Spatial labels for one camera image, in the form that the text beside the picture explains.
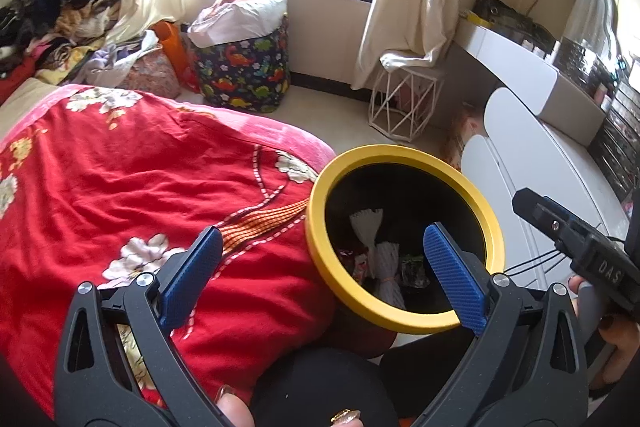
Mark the pile of dark clothes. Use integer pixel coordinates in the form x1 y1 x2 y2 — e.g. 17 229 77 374
1 0 120 79

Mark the white foam net large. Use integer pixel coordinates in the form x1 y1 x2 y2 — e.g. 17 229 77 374
374 242 406 310

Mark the person's right hand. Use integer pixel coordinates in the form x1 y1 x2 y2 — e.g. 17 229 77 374
568 275 639 389

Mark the white bag in basket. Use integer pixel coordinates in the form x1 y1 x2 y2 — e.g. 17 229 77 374
186 0 288 49

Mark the white round chair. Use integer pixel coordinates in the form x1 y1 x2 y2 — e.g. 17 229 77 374
461 88 629 289

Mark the dark green bag on desk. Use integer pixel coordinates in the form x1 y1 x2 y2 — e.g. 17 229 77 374
472 0 556 54

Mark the floral fabric bag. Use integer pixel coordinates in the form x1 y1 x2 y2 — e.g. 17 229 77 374
119 48 181 98

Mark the person's left hand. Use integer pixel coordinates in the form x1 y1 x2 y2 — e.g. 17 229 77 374
214 385 363 427

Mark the orange bag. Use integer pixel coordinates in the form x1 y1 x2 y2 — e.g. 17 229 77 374
151 20 192 86

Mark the vanity mirror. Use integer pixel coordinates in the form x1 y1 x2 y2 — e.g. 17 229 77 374
526 0 620 75

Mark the dinosaur print laundry basket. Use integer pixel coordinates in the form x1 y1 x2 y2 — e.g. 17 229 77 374
189 15 291 114

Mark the dark green snack packet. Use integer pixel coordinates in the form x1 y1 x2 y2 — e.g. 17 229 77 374
399 257 430 289

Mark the white foam net small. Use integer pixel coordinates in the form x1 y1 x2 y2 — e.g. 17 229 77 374
349 209 383 277

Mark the red floral blanket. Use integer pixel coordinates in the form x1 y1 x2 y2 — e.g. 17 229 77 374
1 84 335 412

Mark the white dresser desk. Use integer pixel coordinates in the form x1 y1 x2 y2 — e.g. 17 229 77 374
454 18 604 146

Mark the yellow rimmed black trash bin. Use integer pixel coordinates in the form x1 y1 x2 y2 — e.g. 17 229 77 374
306 145 506 335

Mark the white wire side table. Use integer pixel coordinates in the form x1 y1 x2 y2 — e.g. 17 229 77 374
368 52 445 143

